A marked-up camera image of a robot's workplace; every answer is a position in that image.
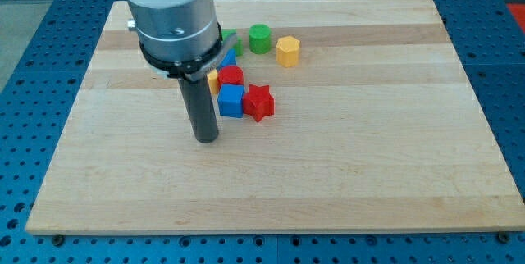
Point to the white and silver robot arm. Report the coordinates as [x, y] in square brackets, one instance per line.
[181, 38]

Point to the red star block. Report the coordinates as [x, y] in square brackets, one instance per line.
[258, 102]

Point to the yellow heart block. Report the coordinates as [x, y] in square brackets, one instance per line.
[213, 82]

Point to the green star block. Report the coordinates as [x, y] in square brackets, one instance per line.
[238, 47]

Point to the blue cube block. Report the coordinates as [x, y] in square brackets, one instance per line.
[230, 100]

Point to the red cylinder block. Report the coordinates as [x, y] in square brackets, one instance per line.
[231, 74]

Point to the blue block behind rod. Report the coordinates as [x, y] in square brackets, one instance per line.
[229, 59]

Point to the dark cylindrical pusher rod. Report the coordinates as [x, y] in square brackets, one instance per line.
[200, 109]

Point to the yellow hexagon block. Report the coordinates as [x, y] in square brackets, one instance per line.
[287, 51]

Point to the green cylinder block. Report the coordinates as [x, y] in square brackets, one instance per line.
[260, 39]

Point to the wooden board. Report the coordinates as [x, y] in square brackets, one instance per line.
[376, 130]

